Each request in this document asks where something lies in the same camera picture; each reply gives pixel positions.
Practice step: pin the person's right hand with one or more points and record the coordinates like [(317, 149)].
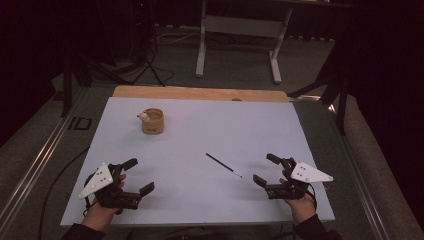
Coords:
[(303, 208)]

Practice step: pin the white metal desk frame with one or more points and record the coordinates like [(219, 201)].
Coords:
[(240, 26)]

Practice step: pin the aluminium floor rail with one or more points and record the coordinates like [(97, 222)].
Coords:
[(360, 180), (33, 170)]

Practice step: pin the wooden table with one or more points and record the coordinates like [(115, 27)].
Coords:
[(200, 93)]

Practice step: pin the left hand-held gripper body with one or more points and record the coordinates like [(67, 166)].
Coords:
[(100, 180)]

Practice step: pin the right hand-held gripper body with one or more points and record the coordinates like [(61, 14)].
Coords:
[(308, 174)]

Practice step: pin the black metal stand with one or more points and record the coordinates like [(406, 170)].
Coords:
[(67, 86), (333, 83)]

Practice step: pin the round wooden cup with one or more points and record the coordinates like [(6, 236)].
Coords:
[(153, 124)]

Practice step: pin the white table mat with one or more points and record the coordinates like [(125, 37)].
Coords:
[(200, 133)]

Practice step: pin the person's left hand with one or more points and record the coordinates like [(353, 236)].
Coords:
[(98, 216)]

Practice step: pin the thin black paintbrush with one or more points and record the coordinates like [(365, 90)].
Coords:
[(222, 164)]

